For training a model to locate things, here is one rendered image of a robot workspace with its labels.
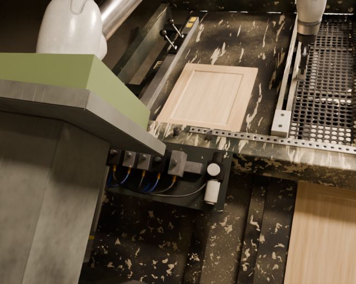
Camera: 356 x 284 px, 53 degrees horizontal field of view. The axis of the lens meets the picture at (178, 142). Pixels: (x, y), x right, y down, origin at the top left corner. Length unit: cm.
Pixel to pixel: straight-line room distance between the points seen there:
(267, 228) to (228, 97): 60
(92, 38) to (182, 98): 77
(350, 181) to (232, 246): 56
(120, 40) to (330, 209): 370
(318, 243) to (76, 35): 118
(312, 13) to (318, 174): 60
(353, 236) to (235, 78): 86
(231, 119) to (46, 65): 94
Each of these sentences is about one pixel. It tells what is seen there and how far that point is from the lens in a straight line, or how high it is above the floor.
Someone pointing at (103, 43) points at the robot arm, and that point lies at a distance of 125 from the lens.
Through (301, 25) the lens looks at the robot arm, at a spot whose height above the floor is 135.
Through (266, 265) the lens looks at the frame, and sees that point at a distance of 161.
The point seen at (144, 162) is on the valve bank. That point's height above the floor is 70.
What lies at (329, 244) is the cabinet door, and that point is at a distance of 159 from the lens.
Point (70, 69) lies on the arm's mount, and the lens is 78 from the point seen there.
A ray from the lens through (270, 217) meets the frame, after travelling 160.
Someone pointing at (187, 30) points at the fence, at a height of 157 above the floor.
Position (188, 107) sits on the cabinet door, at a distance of 164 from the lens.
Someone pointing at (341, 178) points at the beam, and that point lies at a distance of 140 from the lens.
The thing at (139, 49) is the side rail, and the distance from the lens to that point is 211.
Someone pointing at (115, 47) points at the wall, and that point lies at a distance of 474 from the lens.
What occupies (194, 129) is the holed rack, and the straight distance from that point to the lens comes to 147.
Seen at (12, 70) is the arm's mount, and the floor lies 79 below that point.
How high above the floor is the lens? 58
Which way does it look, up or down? 9 degrees up
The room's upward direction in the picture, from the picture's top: 11 degrees clockwise
